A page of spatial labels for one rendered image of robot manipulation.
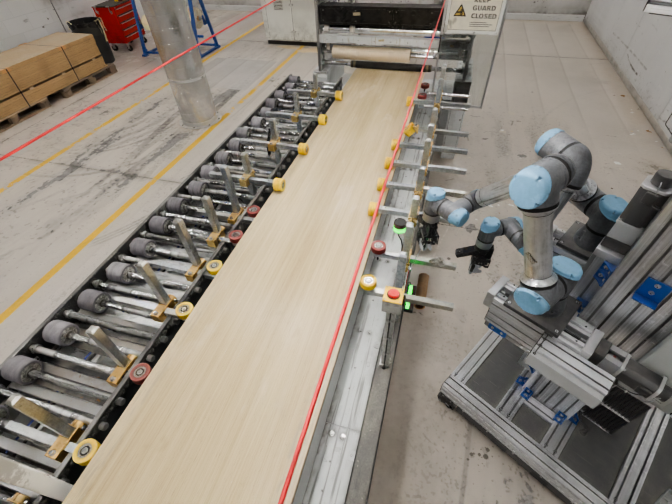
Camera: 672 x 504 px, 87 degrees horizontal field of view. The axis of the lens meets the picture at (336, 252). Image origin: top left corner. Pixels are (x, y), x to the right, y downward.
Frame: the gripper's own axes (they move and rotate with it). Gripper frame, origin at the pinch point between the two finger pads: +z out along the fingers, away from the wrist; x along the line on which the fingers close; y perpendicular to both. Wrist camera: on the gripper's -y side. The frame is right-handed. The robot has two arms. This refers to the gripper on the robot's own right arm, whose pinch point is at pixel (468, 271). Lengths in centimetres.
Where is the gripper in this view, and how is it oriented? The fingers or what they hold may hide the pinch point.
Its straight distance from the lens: 198.4
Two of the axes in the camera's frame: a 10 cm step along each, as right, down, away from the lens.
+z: 0.4, 7.0, 7.2
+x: 2.8, -6.9, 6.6
